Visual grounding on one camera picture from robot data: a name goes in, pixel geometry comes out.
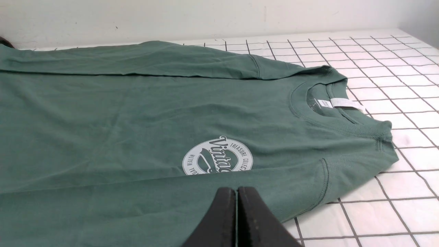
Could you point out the green long sleeve shirt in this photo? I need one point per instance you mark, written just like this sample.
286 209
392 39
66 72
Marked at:
126 146

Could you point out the white grid tablecloth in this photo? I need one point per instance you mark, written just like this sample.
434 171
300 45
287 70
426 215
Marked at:
390 78

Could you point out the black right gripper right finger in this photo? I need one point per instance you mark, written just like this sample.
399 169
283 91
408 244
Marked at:
256 224

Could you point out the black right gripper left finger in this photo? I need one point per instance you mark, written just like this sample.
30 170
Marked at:
218 226

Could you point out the dark olive shirt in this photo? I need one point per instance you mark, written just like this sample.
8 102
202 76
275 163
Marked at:
6 43

